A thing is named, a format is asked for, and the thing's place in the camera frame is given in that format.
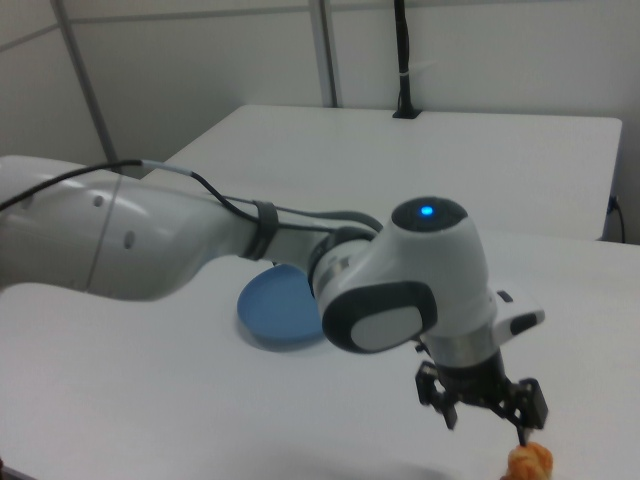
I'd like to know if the grey partition post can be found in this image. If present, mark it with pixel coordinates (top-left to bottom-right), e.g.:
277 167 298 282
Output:
306 0 344 109
51 0 119 162

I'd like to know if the orange braided bread roll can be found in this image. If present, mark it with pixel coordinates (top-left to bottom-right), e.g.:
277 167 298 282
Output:
505 441 555 480

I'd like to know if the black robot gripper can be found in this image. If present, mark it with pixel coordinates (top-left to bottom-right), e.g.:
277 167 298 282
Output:
413 350 550 447

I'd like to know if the black pole with clamp base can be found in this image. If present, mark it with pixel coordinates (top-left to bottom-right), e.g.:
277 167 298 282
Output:
391 0 424 121

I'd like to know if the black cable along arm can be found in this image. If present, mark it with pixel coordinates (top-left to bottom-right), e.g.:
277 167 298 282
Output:
0 158 382 242

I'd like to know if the blue round plate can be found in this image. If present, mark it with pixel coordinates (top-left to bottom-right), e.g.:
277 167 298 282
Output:
236 263 327 352

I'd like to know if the black cable at table edge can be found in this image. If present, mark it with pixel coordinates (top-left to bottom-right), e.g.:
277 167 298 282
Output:
605 194 627 243

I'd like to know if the grey strap around arm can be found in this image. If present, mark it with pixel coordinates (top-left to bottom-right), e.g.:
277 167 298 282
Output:
246 199 279 262

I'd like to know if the white cable tie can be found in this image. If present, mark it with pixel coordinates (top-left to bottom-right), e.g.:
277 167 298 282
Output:
398 61 437 81

